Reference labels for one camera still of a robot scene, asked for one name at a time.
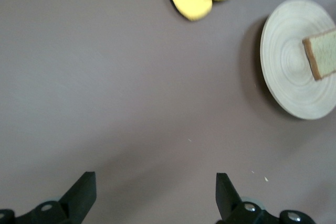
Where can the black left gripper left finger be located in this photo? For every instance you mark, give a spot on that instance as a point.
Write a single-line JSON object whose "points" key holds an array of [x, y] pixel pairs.
{"points": [[78, 200]]}

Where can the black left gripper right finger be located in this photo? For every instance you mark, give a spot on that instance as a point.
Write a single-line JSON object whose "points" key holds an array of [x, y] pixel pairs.
{"points": [[228, 200]]}

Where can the slice of brown bread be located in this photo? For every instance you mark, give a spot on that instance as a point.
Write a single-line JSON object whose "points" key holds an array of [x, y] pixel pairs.
{"points": [[325, 53]]}

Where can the round light wooden plate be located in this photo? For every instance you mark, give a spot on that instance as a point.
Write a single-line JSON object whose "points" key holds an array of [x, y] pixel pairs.
{"points": [[286, 90]]}

